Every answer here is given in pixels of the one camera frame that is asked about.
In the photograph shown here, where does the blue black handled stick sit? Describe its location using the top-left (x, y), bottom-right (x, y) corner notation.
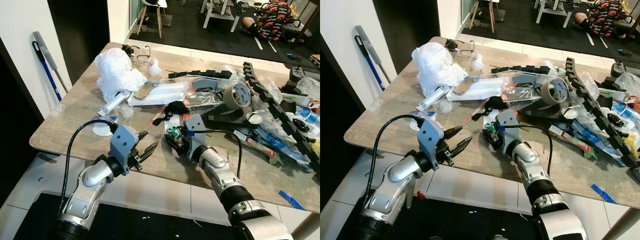
top-left (356, 36), bottom-right (386, 92)
top-left (34, 42), bottom-right (63, 102)

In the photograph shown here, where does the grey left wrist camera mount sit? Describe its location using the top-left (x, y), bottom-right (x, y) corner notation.
top-left (109, 125), bottom-right (140, 168)
top-left (417, 117), bottom-right (445, 158)

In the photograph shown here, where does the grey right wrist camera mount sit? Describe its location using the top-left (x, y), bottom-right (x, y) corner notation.
top-left (184, 114), bottom-right (207, 151)
top-left (496, 109), bottom-right (521, 143)

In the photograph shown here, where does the person in patterned shirt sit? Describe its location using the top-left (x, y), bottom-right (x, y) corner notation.
top-left (242, 0), bottom-right (296, 42)
top-left (575, 0), bottom-right (626, 37)

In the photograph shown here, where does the thin red stick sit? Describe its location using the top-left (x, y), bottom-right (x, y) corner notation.
top-left (462, 101), bottom-right (489, 126)
top-left (143, 104), bottom-right (169, 132)

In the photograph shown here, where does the brown packing tape roll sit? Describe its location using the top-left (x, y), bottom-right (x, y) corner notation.
top-left (541, 77), bottom-right (571, 106)
top-left (222, 82), bottom-right (252, 110)

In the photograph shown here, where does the short black cable chain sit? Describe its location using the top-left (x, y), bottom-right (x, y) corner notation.
top-left (490, 64), bottom-right (553, 75)
top-left (167, 69), bottom-right (233, 80)

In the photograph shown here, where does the white round lid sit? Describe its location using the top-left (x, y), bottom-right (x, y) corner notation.
top-left (409, 116), bottom-right (431, 132)
top-left (92, 122), bottom-right (116, 137)

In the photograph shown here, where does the clear plastic container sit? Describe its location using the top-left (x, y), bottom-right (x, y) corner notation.
top-left (133, 53), bottom-right (153, 76)
top-left (452, 49), bottom-right (476, 71)

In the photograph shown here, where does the dark blue carpet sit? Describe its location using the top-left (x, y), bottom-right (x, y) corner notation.
top-left (336, 192), bottom-right (538, 240)
top-left (12, 192), bottom-right (236, 240)

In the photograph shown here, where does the white grey tube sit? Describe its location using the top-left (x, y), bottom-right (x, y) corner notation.
top-left (416, 85), bottom-right (451, 112)
top-left (97, 91), bottom-right (132, 117)

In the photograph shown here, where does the clear bag with black parts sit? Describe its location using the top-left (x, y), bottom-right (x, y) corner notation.
top-left (184, 86), bottom-right (226, 108)
top-left (502, 82), bottom-right (543, 103)

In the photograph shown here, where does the white metal table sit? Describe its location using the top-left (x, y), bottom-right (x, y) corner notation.
top-left (536, 0), bottom-right (573, 28)
top-left (202, 0), bottom-right (241, 33)

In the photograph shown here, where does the brown flat wooden piece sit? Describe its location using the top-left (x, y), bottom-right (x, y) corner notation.
top-left (132, 82), bottom-right (157, 101)
top-left (451, 77), bottom-right (476, 96)

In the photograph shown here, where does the black office chair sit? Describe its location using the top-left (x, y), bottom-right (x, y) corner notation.
top-left (290, 0), bottom-right (321, 43)
top-left (612, 0), bottom-right (640, 38)

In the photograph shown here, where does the clear bubble wrap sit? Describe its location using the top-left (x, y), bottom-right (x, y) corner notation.
top-left (299, 76), bottom-right (321, 101)
top-left (616, 71), bottom-right (640, 98)

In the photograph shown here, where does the blue tape strip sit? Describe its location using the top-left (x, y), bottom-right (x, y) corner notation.
top-left (591, 184), bottom-right (618, 205)
top-left (278, 190), bottom-right (307, 211)

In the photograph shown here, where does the white foam tray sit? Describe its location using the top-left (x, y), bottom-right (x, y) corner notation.
top-left (127, 82), bottom-right (188, 107)
top-left (447, 77), bottom-right (506, 101)

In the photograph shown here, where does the grey long handled tool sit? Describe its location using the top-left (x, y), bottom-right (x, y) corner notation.
top-left (32, 31), bottom-right (68, 93)
top-left (354, 25), bottom-right (392, 83)

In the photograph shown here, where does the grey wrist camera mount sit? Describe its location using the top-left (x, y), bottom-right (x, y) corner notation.
top-left (496, 109), bottom-right (521, 143)
top-left (417, 117), bottom-right (445, 158)
top-left (184, 114), bottom-right (207, 151)
top-left (109, 125), bottom-right (140, 168)

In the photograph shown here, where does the blue plastic package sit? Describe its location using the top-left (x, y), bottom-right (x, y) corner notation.
top-left (295, 105), bottom-right (321, 132)
top-left (612, 100), bottom-right (640, 132)

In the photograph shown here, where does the white crumpled plastic bag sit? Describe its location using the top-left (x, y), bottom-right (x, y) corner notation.
top-left (95, 47), bottom-right (148, 103)
top-left (411, 41), bottom-right (468, 98)

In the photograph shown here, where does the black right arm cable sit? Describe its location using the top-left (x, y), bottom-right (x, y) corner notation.
top-left (500, 124), bottom-right (554, 177)
top-left (187, 129), bottom-right (244, 180)

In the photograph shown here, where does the grey plastic bracket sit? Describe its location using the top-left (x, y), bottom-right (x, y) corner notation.
top-left (510, 71), bottom-right (543, 87)
top-left (191, 76), bottom-right (223, 91)

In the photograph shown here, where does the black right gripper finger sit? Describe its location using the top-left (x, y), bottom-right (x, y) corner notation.
top-left (152, 112), bottom-right (175, 130)
top-left (471, 109), bottom-right (494, 125)
top-left (166, 101), bottom-right (189, 129)
top-left (487, 96), bottom-right (509, 124)

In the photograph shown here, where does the green red package strip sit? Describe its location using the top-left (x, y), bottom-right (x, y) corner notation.
top-left (234, 129), bottom-right (285, 166)
top-left (549, 124), bottom-right (598, 160)

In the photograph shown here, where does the wooden leg chair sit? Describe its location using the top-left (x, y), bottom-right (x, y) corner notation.
top-left (136, 0), bottom-right (168, 38)
top-left (470, 0), bottom-right (501, 33)

